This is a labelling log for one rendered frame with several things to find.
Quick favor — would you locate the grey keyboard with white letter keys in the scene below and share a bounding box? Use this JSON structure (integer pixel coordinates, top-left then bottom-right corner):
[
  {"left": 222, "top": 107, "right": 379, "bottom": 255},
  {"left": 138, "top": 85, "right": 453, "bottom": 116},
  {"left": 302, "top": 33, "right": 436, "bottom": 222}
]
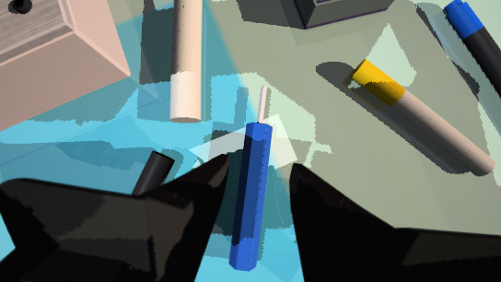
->
[{"left": 293, "top": 0, "right": 395, "bottom": 29}]

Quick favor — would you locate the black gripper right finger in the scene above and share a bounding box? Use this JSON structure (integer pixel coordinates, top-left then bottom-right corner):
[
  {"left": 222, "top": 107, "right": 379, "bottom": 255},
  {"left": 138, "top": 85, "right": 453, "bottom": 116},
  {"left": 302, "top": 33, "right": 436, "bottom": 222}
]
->
[{"left": 289, "top": 163, "right": 501, "bottom": 282}]

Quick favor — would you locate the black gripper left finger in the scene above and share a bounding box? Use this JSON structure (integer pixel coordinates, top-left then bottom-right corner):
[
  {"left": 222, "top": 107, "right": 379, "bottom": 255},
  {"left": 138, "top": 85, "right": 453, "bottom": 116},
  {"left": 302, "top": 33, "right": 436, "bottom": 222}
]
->
[{"left": 0, "top": 154, "right": 229, "bottom": 282}]

